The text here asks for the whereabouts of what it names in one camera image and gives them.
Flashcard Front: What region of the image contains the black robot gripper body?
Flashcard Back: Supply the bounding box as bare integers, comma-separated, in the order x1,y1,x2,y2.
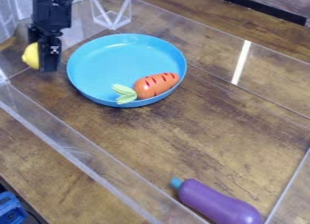
32,0,73,39

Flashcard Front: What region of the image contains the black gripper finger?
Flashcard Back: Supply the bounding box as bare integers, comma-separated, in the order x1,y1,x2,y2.
37,37,61,73
26,24,40,44

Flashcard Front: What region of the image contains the yellow toy lemon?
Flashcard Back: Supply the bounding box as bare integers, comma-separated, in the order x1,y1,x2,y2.
21,43,40,70

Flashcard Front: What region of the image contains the blue round plastic tray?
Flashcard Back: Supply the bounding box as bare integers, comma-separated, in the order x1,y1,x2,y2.
66,34,187,108

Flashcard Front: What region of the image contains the orange toy carrot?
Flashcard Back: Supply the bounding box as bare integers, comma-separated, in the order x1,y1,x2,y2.
112,73,180,104

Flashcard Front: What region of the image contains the blue object at corner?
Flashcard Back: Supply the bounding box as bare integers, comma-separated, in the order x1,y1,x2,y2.
0,191,28,224

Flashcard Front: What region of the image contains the purple toy eggplant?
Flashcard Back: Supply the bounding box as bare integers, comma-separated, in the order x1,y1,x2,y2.
171,177,263,224

